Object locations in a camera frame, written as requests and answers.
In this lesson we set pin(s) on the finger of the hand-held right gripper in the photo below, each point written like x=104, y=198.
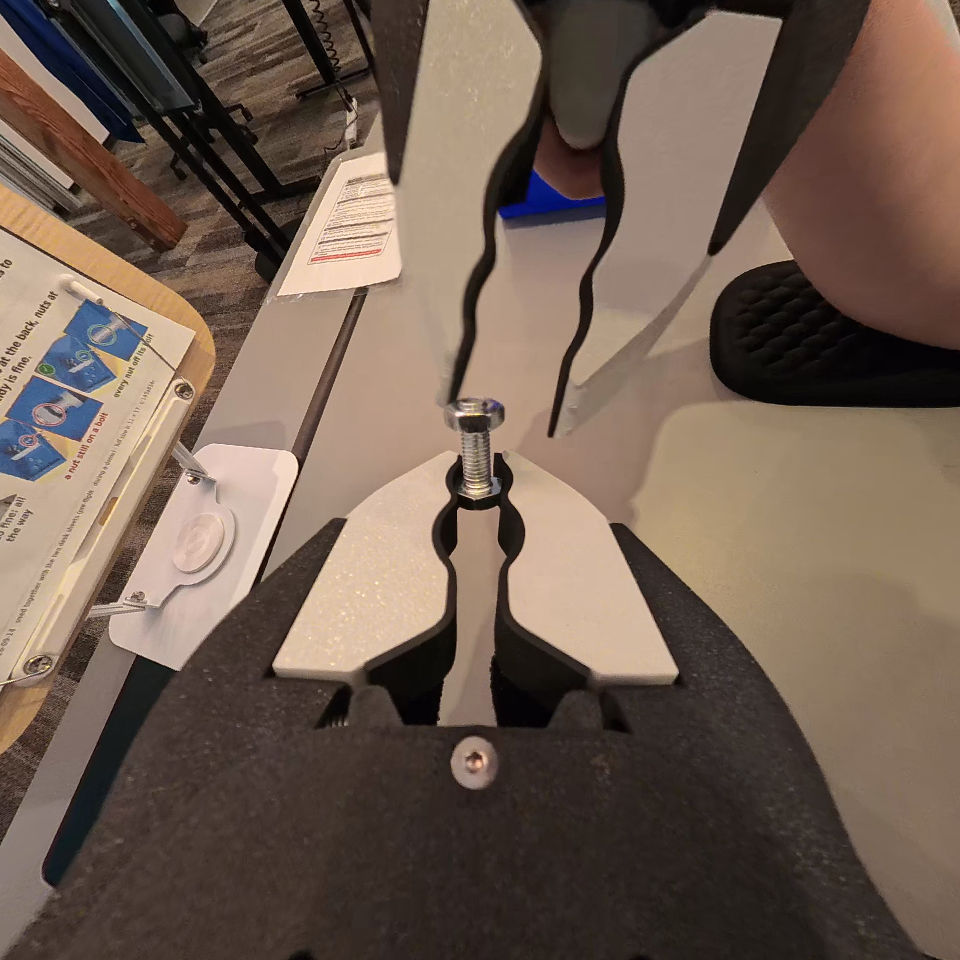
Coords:
x=465, y=112
x=690, y=150

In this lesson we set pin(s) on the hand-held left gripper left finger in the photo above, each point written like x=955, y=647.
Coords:
x=367, y=592

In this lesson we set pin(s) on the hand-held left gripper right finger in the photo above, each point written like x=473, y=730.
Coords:
x=585, y=592

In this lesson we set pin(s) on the blue plastic bin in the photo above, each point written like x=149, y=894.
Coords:
x=540, y=204

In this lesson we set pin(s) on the silver hex bolt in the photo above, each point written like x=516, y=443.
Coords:
x=476, y=461

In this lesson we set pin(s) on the silver hex nut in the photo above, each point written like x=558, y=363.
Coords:
x=457, y=416

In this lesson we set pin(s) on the black elbow rest pad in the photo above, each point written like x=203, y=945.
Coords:
x=810, y=345

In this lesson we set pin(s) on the person's right hand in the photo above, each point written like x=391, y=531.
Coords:
x=570, y=172

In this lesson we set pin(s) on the white power strip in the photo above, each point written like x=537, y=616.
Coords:
x=349, y=112

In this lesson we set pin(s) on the wooden standing desk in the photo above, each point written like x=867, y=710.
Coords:
x=352, y=45

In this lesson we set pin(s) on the wooden document stand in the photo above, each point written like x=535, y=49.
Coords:
x=225, y=510

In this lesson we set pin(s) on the white paper sheet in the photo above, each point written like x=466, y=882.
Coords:
x=337, y=240

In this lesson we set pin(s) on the black round stand base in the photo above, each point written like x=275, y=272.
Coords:
x=276, y=264

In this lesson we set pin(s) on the black metal rolling stand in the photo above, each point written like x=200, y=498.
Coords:
x=150, y=75

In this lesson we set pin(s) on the instruction board on stand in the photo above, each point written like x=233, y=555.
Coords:
x=75, y=375

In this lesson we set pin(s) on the wooden beam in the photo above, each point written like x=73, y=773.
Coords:
x=75, y=161

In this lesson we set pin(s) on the blue garment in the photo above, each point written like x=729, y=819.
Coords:
x=45, y=67

